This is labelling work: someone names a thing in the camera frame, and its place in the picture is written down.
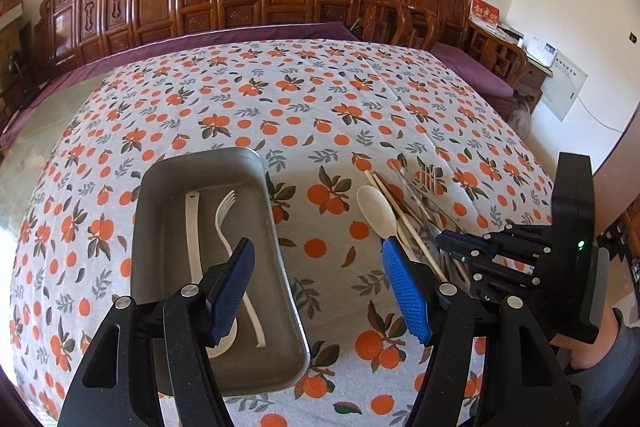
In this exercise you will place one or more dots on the cream plastic spoon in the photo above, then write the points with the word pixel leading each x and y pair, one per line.
pixel 375 209

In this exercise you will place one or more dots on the red desk calendar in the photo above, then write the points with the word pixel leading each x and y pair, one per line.
pixel 485 13

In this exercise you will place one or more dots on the small purple seat cushion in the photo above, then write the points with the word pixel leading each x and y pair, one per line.
pixel 475 67

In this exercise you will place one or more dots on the metal fork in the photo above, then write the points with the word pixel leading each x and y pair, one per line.
pixel 429 181

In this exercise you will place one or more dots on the white box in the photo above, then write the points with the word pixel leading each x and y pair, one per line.
pixel 542 51

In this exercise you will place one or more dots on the small black fan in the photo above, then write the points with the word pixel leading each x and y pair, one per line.
pixel 17 62

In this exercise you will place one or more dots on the grey metal tray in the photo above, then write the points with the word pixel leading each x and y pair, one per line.
pixel 220 177

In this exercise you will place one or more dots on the person's right forearm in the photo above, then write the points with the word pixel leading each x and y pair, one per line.
pixel 590 347

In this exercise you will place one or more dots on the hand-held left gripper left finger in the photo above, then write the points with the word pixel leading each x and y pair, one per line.
pixel 232 287

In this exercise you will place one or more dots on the brown wooden chopstick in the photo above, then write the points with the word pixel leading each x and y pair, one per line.
pixel 407 203

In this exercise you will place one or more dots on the light wooden chopstick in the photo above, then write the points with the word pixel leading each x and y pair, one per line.
pixel 395 197
pixel 400 219

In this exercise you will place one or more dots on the white plastic fork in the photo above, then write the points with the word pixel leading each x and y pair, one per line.
pixel 222 227

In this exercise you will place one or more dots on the orange print tablecloth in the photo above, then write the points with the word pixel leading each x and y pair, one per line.
pixel 300 107

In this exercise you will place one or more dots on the silver metal utensil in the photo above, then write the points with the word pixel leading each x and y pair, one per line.
pixel 407 177

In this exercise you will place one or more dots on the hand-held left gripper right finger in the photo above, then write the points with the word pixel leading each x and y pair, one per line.
pixel 407 292

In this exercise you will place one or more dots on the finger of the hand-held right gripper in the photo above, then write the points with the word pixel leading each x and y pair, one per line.
pixel 505 279
pixel 492 243

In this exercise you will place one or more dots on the wooden side table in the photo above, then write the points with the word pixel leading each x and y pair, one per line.
pixel 505 57

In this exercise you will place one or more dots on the wooden door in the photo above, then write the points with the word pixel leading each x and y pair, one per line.
pixel 617 167

